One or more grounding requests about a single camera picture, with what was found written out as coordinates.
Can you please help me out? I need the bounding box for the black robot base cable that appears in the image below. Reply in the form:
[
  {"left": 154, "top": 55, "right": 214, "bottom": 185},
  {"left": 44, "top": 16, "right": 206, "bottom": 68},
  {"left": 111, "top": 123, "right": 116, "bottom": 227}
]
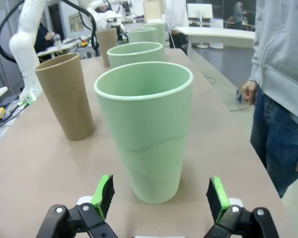
[{"left": 0, "top": 104, "right": 26, "bottom": 137}]

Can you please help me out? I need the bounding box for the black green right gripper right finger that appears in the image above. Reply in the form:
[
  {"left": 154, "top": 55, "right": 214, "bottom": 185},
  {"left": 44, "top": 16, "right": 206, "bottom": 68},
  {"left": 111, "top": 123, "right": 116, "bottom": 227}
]
[{"left": 206, "top": 176, "right": 280, "bottom": 238}]

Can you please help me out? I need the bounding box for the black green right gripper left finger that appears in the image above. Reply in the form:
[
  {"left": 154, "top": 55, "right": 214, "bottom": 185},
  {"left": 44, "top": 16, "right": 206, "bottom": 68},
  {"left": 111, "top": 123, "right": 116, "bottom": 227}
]
[{"left": 37, "top": 175, "right": 120, "bottom": 238}]

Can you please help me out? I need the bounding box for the tall cardboard box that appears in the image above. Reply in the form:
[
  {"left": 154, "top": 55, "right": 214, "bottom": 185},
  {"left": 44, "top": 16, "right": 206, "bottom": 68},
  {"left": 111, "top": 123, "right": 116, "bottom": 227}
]
[{"left": 143, "top": 0, "right": 162, "bottom": 21}]

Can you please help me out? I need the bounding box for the light green plastic cup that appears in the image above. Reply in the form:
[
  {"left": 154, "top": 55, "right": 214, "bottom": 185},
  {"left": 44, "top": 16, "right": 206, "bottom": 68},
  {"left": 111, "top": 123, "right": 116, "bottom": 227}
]
[
  {"left": 106, "top": 42, "right": 164, "bottom": 69},
  {"left": 93, "top": 61, "right": 194, "bottom": 204},
  {"left": 143, "top": 22, "right": 166, "bottom": 48},
  {"left": 127, "top": 27, "right": 156, "bottom": 45}
]

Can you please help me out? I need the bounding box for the white background table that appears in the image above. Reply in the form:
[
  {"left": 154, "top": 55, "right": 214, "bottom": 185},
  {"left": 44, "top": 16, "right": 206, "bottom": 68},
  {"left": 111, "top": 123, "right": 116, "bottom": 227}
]
[{"left": 175, "top": 26, "right": 256, "bottom": 57}]

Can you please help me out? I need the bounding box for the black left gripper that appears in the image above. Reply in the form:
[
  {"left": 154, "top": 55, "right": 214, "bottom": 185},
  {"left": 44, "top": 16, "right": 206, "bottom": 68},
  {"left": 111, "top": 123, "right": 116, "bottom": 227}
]
[{"left": 116, "top": 24, "right": 127, "bottom": 43}]

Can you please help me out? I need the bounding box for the person's right hand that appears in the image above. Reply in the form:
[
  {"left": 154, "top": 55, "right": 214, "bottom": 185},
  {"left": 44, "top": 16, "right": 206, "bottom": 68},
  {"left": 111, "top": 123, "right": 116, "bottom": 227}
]
[{"left": 241, "top": 80, "right": 259, "bottom": 105}]

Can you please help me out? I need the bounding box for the white background desk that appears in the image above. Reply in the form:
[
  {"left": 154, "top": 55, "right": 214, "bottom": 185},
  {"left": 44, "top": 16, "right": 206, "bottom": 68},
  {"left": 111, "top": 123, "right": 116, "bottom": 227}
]
[{"left": 36, "top": 39, "right": 80, "bottom": 57}]

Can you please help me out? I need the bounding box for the person in grey hoodie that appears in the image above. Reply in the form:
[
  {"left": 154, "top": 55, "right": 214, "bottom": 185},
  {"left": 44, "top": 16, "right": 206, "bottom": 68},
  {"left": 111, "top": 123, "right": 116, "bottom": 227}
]
[{"left": 248, "top": 0, "right": 298, "bottom": 199}]

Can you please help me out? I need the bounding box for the standing background person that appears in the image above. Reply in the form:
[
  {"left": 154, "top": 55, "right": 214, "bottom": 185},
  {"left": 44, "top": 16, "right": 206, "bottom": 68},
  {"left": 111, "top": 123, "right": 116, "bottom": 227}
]
[{"left": 232, "top": 1, "right": 244, "bottom": 25}]

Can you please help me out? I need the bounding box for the person's right forearm grey sleeve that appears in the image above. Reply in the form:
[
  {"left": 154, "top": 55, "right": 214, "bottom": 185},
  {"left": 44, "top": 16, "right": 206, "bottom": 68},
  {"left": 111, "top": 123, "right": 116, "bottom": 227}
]
[{"left": 248, "top": 42, "right": 268, "bottom": 85}]

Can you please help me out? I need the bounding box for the white monitor on stand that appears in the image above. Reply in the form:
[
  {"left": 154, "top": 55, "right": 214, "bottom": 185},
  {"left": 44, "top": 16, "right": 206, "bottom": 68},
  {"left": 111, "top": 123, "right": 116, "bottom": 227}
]
[{"left": 186, "top": 3, "right": 214, "bottom": 48}]

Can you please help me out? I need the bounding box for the brown plastic cup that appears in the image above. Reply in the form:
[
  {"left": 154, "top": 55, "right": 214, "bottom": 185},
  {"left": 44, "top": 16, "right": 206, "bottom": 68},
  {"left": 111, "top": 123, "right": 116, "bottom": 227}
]
[
  {"left": 96, "top": 28, "right": 120, "bottom": 68},
  {"left": 34, "top": 53, "right": 96, "bottom": 141}
]

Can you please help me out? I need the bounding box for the black corrugated cable hose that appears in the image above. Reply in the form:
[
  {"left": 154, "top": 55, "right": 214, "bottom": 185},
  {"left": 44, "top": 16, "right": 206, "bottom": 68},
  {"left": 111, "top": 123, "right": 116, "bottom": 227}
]
[{"left": 0, "top": 0, "right": 100, "bottom": 65}]

